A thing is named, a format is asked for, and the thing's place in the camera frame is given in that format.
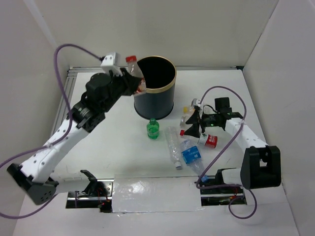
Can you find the clear bottle blue label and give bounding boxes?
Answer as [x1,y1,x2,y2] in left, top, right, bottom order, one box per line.
[180,139,209,182]

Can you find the clear jar silver lid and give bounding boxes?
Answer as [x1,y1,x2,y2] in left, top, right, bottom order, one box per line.
[180,116,190,126]

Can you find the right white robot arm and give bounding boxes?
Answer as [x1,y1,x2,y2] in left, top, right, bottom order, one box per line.
[180,97,281,193]

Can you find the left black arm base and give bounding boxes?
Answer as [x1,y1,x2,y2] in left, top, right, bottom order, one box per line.
[65,170,114,213]

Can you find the crushed clear bottle white cap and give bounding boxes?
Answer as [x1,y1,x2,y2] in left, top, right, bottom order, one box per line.
[165,126,182,170]

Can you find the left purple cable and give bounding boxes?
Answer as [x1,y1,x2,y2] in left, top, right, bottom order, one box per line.
[0,43,104,219]

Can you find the clear bottle red white label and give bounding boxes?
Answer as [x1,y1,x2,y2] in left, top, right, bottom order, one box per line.
[126,55,146,96]

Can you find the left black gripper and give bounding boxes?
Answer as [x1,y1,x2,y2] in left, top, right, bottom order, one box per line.
[102,67,142,112]

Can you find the black bin with gold rim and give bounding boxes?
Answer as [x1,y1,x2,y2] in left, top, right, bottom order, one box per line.
[134,56,177,120]

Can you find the small green plastic bottle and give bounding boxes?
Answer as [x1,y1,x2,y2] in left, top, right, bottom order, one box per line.
[146,118,159,140]

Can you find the small bottle yellow cap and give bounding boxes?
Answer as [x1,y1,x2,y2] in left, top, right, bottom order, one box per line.
[183,105,195,116]

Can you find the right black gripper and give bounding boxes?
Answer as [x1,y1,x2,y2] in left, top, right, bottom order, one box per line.
[183,109,220,138]

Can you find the shiny white tape sheet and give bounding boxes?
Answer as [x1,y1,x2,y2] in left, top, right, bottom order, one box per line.
[112,177,202,213]

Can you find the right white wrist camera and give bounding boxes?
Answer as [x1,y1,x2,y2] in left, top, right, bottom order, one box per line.
[191,98,203,117]

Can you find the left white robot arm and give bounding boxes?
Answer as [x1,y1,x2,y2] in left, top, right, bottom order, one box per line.
[7,68,142,205]

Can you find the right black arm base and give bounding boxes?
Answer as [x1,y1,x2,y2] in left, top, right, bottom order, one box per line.
[199,171,247,207]

